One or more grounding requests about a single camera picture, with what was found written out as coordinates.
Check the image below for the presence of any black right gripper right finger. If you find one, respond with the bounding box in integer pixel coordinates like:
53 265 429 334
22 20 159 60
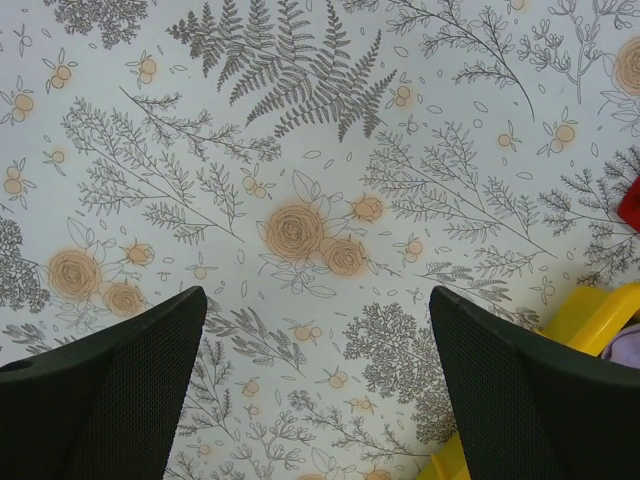
429 286 640 480

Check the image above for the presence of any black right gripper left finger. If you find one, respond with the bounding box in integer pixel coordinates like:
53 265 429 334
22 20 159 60
1 286 207 479

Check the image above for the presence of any lavender t shirt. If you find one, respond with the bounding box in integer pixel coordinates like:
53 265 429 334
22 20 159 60
600 322 640 369

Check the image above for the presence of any yellow plastic tray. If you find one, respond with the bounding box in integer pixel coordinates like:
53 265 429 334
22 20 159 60
412 282 640 480

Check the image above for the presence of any folded red t shirt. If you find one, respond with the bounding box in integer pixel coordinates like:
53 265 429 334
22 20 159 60
617 177 640 233

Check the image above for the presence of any floral patterned table mat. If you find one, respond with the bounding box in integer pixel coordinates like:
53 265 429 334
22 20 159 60
1 1 639 479

